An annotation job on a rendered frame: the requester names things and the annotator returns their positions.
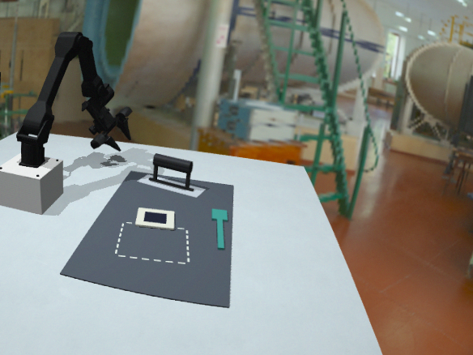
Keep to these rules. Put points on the white square tile with dark blue center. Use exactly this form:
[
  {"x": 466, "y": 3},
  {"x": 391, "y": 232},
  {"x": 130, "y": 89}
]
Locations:
[{"x": 150, "y": 218}]

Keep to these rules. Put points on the teal t-shaped tool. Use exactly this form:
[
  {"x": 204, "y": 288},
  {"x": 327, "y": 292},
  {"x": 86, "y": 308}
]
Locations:
[{"x": 219, "y": 216}]

